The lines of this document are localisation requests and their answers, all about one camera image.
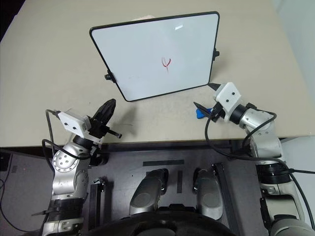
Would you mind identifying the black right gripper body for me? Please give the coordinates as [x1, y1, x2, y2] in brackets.
[208, 104, 226, 123]

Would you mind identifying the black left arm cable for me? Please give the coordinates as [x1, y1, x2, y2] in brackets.
[41, 109, 97, 163]

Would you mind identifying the black robot torso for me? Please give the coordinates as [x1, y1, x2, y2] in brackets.
[86, 204, 240, 236]

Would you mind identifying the black box on floor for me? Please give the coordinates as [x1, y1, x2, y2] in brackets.
[0, 149, 13, 172]

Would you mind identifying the grey left robot foot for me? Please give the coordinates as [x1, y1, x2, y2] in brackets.
[128, 168, 169, 216]

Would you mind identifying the dark table frame rail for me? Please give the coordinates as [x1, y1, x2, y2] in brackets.
[97, 140, 247, 154]

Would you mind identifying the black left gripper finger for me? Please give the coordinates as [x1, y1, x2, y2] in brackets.
[92, 98, 114, 122]
[100, 99, 117, 125]

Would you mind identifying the thin black floor cable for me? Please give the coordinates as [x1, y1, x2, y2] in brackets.
[0, 169, 42, 233]

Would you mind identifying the grey robot foot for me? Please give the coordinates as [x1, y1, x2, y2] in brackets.
[128, 168, 169, 216]
[192, 168, 223, 221]

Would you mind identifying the small blue object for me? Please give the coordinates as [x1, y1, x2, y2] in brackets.
[195, 107, 213, 120]

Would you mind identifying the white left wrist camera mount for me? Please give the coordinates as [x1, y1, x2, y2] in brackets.
[58, 111, 103, 145]

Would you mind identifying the black metal frame bar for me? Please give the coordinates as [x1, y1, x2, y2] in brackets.
[88, 177, 107, 232]
[211, 162, 241, 236]

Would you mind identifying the white whiteboard with black frame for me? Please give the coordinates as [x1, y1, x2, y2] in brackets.
[89, 11, 221, 102]

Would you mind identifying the long black floor tape strip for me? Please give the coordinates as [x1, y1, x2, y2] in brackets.
[142, 159, 185, 168]

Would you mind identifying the grey right robot foot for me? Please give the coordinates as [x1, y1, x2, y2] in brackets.
[192, 168, 223, 221]

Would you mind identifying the short black floor tape strip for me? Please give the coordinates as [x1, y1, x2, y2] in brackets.
[176, 169, 184, 194]

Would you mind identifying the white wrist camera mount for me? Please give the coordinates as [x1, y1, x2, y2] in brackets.
[58, 111, 103, 145]
[213, 82, 242, 117]

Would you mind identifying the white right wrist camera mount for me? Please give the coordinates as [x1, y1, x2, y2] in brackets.
[213, 82, 242, 117]

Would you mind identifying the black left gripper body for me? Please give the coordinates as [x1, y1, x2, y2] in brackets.
[86, 117, 123, 145]

